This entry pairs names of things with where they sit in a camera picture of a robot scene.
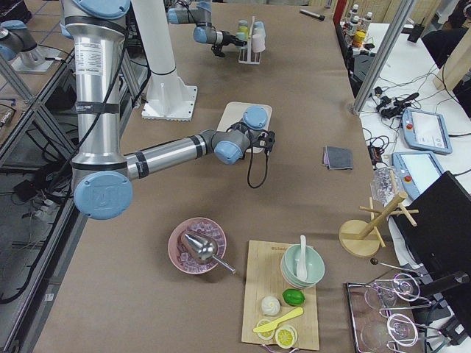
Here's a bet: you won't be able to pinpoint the yellow plastic knife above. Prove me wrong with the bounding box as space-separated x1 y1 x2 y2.
252 307 304 333

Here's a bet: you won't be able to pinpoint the lemon half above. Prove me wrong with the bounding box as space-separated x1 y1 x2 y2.
275 325 298 349

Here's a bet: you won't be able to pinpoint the white steamed bun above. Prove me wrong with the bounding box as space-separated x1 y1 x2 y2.
261 296 281 316

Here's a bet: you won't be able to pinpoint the blue teach pendant far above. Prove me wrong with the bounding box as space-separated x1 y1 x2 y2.
402 107 453 154

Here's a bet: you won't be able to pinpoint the white ceramic spoon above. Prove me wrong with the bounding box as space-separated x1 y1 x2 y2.
297 235 308 282

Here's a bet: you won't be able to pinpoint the green cup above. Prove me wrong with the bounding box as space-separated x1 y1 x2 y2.
235 32 248 41

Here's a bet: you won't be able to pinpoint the metal ice scoop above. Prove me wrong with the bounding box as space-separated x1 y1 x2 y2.
180 230 236 274

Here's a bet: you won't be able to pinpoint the white wire cup rack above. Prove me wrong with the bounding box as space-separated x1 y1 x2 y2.
235 16 266 65

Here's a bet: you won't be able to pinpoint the folded grey cloth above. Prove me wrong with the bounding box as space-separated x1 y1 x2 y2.
322 146 353 170

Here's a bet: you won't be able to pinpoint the metal tube with black cap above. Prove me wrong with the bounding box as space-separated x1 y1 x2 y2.
300 9 325 21

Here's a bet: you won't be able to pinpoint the stacked green bowls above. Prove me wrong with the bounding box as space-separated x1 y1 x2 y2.
280 243 327 290

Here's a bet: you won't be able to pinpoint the blue teach pendant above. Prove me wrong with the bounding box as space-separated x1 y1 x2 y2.
402 107 453 154
392 151 445 201

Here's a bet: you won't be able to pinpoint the cream rabbit tray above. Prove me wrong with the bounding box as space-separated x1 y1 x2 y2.
216 101 272 131

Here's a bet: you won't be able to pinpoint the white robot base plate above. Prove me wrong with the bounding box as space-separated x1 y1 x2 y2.
141 83 197 121

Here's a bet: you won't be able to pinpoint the black monitor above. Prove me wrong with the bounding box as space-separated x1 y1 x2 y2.
394 171 470 277

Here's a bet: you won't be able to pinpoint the aluminium frame post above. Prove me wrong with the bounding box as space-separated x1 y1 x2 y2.
351 0 416 115

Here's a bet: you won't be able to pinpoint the crinkled clear plastic cup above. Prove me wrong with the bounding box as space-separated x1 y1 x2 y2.
370 166 399 205

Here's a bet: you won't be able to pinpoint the lemon slice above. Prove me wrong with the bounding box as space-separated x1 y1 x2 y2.
256 318 275 340

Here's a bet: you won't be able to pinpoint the pink bowl with ice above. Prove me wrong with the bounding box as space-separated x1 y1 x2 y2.
168 217 227 274

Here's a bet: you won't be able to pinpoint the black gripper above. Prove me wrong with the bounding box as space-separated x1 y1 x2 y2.
210 30 247 57
257 130 275 154

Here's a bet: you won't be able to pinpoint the green lime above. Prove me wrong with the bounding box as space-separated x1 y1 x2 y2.
282 288 306 307

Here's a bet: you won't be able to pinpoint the wooden cutting board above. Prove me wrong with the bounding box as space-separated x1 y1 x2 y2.
241 240 320 351

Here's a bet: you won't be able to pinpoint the black tray with glasses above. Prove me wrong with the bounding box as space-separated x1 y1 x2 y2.
344 259 471 353

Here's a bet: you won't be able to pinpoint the blue teach pendant near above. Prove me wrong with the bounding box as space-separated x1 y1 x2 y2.
392 151 445 201

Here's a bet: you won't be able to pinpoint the light blue cup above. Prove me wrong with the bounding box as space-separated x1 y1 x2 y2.
254 21 265 31

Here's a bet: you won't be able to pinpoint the wooden mug tree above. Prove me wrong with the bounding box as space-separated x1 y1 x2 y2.
339 170 419 257

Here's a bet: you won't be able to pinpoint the pink cup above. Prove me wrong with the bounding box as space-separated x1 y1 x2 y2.
252 35 266 54

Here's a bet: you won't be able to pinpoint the cream white cup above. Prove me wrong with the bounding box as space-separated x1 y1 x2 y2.
252 27 266 38

